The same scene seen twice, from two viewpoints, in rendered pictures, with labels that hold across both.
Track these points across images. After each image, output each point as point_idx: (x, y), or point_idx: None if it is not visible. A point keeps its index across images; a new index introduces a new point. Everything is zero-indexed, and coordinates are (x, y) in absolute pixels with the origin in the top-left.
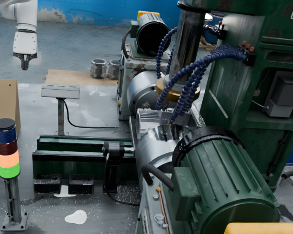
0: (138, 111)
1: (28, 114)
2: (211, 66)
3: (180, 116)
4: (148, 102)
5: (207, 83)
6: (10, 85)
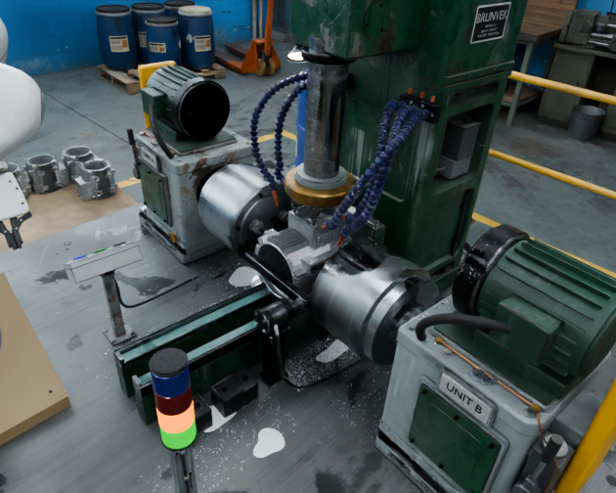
0: (267, 240)
1: None
2: None
3: None
4: (258, 219)
5: None
6: None
